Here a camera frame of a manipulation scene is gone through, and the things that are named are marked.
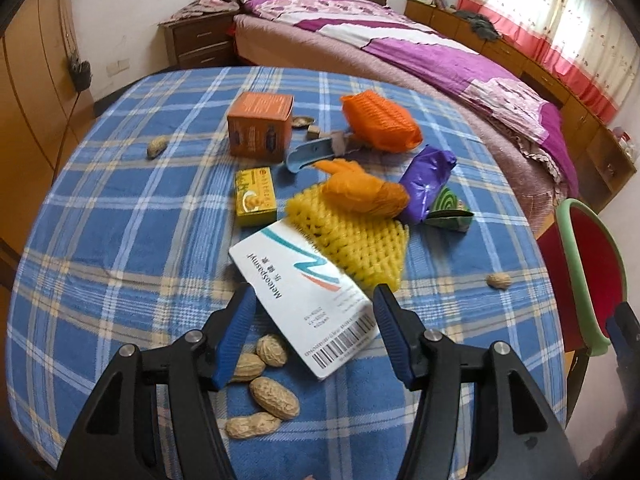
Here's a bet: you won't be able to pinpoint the wooden wardrobe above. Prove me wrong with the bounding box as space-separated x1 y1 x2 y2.
0 0 96 261

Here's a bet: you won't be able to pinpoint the white medicine box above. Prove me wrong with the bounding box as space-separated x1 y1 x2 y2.
228 219 377 381

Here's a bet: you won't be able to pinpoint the blue plaid tablecloth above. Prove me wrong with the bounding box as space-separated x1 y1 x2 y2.
5 66 573 480

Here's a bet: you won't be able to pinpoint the yellow foam fruit net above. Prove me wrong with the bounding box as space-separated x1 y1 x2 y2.
285 184 411 295

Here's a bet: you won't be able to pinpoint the black power strip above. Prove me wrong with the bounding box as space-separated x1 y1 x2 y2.
67 57 93 92

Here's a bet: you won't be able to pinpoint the yellow cardboard box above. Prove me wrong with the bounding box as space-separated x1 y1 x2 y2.
234 166 279 229

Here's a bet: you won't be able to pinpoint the dark wooden nightstand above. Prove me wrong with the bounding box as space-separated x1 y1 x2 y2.
159 9 240 70

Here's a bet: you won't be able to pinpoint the red bin with green rim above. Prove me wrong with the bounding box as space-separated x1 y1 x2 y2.
536 198 629 358

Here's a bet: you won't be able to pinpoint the large orange foam net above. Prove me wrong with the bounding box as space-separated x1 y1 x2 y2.
340 90 423 153

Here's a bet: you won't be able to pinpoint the purple plastic bag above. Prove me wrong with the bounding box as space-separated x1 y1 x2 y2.
398 144 458 226

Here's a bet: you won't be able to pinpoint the purple floral quilt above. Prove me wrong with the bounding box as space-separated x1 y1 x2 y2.
236 0 581 201

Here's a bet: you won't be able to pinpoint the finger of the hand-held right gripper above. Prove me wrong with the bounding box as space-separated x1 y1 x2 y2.
604 301 640 361

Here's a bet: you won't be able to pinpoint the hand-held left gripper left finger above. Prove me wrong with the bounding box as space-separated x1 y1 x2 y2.
55 282 258 480

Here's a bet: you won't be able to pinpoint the bed with pink cover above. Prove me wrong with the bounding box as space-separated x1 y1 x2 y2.
231 10 581 246

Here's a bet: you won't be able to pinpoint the orange cardboard box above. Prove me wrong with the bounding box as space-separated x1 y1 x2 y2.
226 91 295 163

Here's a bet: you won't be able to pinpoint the grey clothes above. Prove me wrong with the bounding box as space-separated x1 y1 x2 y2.
452 9 501 41

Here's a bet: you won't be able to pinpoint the blue plastic scoop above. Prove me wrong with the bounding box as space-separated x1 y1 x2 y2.
286 131 358 173

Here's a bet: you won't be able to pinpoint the floral curtain with pink hem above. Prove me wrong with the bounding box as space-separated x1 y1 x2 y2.
462 0 640 126

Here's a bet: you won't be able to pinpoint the pink folded cloth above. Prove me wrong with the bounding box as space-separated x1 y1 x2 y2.
170 0 240 21

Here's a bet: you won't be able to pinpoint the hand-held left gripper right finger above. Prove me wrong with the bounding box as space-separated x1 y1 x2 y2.
372 282 583 480

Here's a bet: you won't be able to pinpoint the jars on cabinet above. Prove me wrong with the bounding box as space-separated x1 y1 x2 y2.
612 127 638 161

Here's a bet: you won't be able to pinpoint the green packet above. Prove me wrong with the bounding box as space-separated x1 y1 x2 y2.
425 185 475 233

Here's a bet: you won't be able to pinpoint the long wooden cabinet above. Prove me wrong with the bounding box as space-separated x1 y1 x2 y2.
404 0 638 211

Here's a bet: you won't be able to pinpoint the small orange foam net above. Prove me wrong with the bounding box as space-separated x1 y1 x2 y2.
314 158 411 219

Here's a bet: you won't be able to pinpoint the black power cable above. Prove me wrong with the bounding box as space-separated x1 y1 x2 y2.
50 87 81 181

